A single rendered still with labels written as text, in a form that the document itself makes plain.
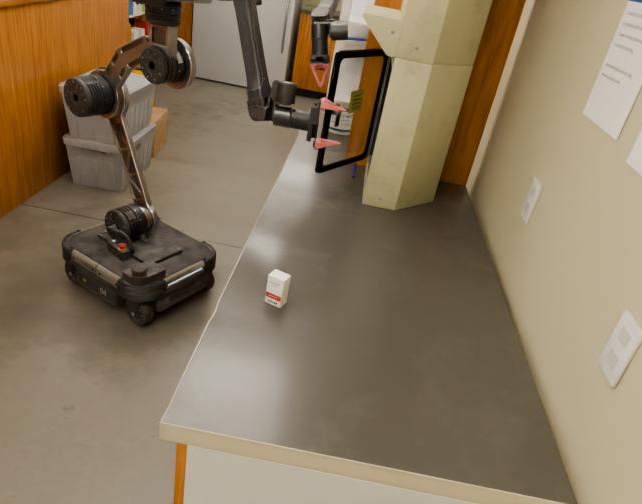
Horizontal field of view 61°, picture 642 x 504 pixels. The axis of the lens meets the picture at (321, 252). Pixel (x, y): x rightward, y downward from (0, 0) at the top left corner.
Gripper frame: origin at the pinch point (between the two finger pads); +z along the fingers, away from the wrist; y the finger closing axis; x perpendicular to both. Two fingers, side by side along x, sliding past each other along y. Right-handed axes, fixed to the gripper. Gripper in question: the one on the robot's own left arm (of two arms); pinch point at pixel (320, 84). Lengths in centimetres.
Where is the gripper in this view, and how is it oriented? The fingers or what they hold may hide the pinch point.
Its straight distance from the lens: 198.4
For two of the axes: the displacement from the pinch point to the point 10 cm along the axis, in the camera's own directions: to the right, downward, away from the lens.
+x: -10.0, 0.2, 0.2
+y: 0.1, -2.3, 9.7
